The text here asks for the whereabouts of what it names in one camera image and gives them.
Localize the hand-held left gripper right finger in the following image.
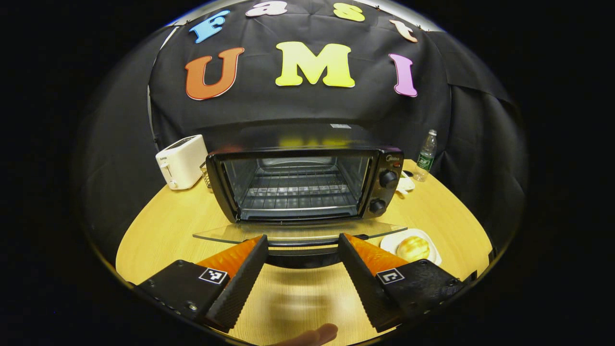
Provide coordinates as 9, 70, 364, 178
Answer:
338, 233, 477, 334

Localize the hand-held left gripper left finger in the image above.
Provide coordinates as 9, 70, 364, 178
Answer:
135, 235, 270, 333

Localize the yellow bread bun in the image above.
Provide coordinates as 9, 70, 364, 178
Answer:
396, 235, 431, 262

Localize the black electric oven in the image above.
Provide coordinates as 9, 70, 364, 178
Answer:
192, 123, 408, 270

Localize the white plate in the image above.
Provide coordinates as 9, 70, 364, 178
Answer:
380, 228, 443, 265

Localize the white divided spice dish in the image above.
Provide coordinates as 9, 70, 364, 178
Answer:
396, 171, 417, 196

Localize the white toaster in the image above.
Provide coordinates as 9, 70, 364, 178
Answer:
155, 134, 209, 191

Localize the clear plastic water bottle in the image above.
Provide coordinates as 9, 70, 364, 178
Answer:
414, 129, 438, 182

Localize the black backdrop cloth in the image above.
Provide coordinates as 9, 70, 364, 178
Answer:
79, 0, 529, 253

